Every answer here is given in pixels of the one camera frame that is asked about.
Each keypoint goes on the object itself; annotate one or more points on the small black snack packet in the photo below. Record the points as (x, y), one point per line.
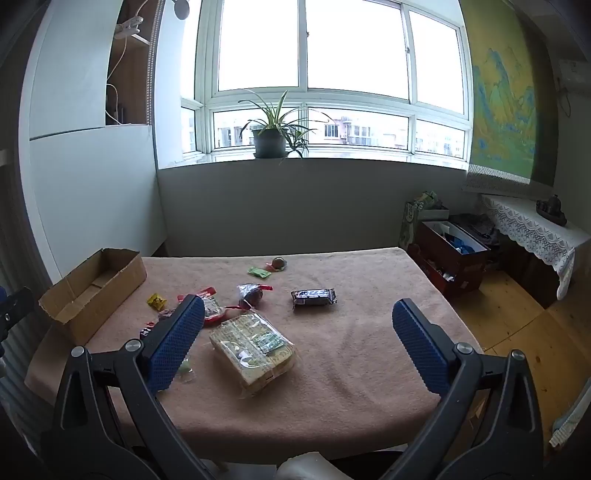
(147, 331)

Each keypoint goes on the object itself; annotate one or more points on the red white snack packet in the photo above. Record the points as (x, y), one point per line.
(213, 303)

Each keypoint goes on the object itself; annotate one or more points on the dark blue chocolate bar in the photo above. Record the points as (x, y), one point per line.
(314, 297)

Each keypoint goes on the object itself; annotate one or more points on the red wooden box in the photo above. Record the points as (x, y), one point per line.
(443, 249)

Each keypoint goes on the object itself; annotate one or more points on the dark grey bag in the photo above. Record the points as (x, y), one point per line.
(478, 228)

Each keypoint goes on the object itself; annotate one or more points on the yellow candy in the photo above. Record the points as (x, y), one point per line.
(157, 301)

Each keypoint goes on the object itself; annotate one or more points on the round brown candy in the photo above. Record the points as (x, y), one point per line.
(278, 263)

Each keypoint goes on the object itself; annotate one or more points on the white clip lamp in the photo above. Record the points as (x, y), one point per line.
(129, 25)

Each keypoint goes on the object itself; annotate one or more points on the potted spider plant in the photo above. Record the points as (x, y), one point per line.
(270, 143)

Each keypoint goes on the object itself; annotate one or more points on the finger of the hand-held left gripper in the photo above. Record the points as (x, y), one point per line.
(16, 309)

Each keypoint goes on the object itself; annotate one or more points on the yellow green cracker pack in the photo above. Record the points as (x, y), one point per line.
(249, 346)

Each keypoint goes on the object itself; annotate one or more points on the white lace tablecloth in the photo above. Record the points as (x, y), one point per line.
(531, 226)

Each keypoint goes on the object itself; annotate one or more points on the white cabinet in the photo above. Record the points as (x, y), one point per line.
(92, 184)

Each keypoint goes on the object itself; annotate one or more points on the green gift bag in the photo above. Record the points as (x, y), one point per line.
(408, 226)

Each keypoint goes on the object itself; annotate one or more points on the clear red-top date packet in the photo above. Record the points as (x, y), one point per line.
(251, 295)

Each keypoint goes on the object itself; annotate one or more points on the white framed window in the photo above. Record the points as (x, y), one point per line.
(351, 46)

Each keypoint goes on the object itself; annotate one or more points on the white ribbed panel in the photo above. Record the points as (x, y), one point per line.
(18, 383)

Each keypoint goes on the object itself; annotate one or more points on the brown cardboard box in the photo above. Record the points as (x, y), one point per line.
(115, 281)

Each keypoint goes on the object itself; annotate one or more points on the pink blanket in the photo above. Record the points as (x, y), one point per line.
(346, 360)

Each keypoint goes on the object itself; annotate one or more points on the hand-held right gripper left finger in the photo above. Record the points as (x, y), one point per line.
(178, 341)

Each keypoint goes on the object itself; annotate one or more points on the white wall unit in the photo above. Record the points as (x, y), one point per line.
(571, 74)

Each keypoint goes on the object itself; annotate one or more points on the wooden shelf niche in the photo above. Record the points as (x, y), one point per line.
(134, 83)

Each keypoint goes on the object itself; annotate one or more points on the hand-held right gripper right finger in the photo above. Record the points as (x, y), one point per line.
(420, 346)

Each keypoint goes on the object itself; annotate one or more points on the landscape wall scroll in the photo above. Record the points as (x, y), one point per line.
(498, 115)

